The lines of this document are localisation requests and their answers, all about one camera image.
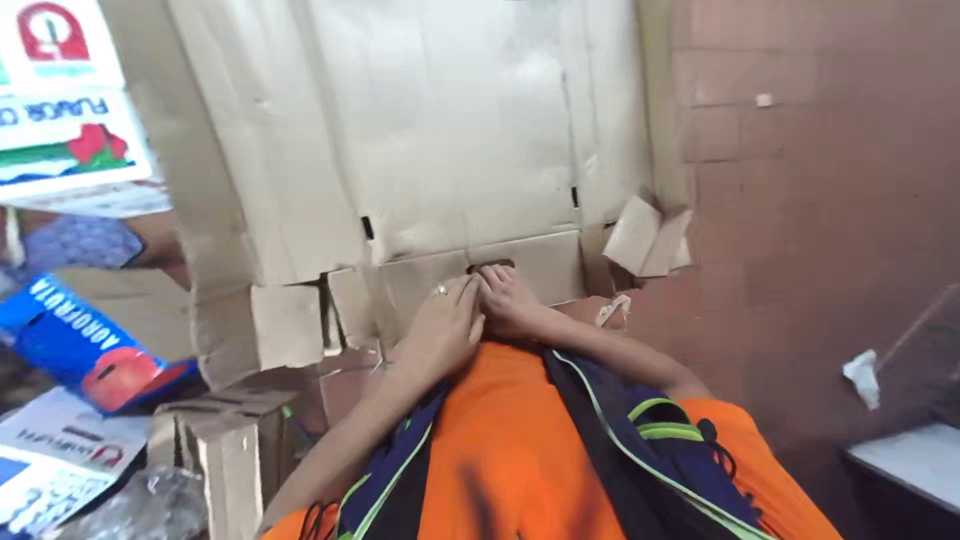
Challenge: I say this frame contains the person's right hand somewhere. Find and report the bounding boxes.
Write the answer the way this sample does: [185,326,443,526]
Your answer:
[477,264,555,342]

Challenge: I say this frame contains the person's left hand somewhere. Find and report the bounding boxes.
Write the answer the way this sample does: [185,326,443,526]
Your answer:
[393,273,487,378]

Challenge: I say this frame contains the large brown cardboard box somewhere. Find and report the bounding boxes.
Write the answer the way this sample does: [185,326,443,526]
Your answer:
[99,0,696,393]

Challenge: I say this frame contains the person's left forearm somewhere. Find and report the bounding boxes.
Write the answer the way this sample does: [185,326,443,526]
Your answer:
[261,349,447,535]

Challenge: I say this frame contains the person's right forearm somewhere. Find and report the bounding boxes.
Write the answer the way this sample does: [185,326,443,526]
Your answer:
[536,307,716,401]

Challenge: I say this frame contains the torn whitish paper scrap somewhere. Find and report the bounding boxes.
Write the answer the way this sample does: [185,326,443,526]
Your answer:
[595,294,633,330]

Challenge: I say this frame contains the person's body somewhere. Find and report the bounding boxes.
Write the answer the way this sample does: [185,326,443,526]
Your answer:
[258,341,845,540]

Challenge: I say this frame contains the clear plastic bag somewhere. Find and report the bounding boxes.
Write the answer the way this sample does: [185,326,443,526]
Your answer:
[56,465,209,540]

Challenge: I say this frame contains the blue carton with red fruit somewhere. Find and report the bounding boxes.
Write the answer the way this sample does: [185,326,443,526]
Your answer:
[0,273,200,416]

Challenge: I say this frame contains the crumpled white scrap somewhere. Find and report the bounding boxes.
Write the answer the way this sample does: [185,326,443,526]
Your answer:
[842,348,882,411]

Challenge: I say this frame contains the white carton with red flower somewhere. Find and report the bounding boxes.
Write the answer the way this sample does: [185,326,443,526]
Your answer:
[0,0,175,219]

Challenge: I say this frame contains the white carton with blue print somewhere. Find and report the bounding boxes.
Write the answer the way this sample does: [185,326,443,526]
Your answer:
[0,386,152,540]

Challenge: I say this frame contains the white table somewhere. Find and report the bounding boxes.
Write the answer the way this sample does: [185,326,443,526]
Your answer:
[844,422,960,540]

